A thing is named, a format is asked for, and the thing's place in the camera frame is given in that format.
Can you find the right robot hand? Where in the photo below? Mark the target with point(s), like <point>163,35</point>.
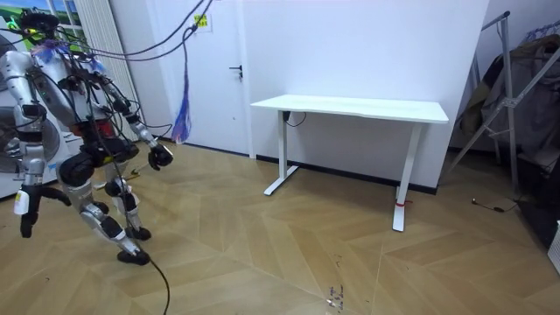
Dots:
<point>160,157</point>

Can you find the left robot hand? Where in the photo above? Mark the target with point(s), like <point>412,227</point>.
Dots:
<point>30,202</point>

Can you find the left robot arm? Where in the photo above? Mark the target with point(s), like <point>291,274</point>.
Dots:
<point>17,74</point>

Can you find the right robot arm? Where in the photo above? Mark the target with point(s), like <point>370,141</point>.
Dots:
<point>140,129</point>

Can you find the robot legs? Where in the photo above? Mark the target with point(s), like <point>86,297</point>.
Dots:
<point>83,192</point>

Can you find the white door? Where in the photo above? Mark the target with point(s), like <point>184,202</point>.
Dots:
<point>214,105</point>

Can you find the robot body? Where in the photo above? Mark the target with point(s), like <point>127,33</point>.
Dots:
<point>57,94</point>

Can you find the white ribbed radiator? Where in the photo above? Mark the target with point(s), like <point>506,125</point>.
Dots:
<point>101,39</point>

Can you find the yellow door sign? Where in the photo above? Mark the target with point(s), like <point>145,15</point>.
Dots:
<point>201,20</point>

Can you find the white desk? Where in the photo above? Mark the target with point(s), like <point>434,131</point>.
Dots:
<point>350,107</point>

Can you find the red tape band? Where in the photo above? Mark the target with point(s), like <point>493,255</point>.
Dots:
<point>400,203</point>

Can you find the metal clothes rack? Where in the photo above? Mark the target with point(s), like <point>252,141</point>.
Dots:
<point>507,87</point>

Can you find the hanging dark clothes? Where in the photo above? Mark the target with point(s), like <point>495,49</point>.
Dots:
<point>540,109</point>

